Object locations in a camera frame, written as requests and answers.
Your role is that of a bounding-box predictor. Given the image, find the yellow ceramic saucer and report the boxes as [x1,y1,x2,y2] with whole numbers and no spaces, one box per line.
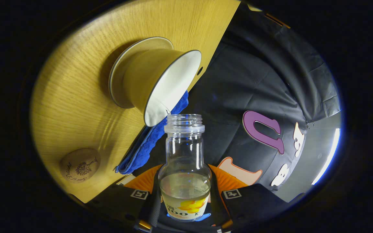
[109,37,175,109]

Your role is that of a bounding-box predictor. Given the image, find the yellow ceramic teacup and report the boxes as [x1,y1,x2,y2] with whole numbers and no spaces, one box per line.
[123,49,202,127]

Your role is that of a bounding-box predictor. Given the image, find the clear glass water bottle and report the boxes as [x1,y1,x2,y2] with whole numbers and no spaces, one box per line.
[158,114,212,222]

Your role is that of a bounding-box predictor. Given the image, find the black backdrop cloth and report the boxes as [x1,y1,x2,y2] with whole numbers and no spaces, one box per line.
[135,3,342,203]

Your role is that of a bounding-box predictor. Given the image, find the round wooden coaster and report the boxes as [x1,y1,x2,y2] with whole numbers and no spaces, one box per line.
[60,148,101,184]

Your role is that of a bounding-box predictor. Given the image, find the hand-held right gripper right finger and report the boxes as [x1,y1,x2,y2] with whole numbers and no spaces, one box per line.
[208,163,305,232]

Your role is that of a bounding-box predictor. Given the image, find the blue towel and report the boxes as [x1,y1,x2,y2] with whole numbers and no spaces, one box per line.
[115,91,189,175]

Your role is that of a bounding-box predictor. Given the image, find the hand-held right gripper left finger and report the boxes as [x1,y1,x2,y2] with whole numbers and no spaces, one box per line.
[86,163,163,232]

